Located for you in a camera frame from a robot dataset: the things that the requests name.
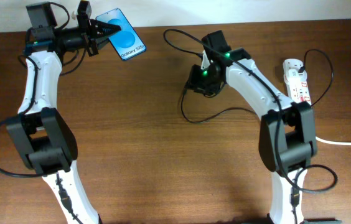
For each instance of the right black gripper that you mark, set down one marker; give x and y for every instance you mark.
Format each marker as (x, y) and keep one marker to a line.
(195, 81)

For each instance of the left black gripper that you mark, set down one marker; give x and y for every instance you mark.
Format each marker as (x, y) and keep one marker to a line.
(96, 28)

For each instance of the blue screen Galaxy smartphone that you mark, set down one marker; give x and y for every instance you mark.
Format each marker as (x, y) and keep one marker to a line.
(126, 42)

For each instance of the white power strip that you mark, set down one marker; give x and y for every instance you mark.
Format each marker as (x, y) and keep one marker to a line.
(297, 91)

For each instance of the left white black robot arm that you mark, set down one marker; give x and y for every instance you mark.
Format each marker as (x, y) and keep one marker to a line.
(42, 138)

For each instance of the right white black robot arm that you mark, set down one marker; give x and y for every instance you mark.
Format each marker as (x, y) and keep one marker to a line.
(287, 140)

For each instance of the white USB charger plug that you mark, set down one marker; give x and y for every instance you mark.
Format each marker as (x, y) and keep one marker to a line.
(293, 75)

